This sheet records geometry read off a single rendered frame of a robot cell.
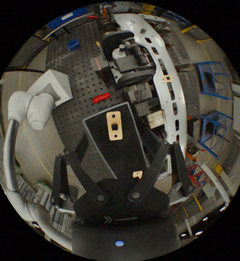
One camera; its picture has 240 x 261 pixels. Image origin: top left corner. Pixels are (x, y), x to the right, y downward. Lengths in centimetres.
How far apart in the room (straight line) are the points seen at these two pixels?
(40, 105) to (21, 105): 15
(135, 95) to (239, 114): 804
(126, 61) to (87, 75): 52
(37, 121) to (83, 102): 40
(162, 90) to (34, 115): 68
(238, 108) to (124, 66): 804
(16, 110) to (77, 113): 54
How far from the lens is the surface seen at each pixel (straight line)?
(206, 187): 1072
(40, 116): 55
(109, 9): 54
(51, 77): 65
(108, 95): 27
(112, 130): 26
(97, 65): 37
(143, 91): 35
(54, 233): 33
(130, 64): 27
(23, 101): 60
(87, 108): 74
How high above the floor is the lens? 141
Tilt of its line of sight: 68 degrees down
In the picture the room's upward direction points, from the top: 169 degrees clockwise
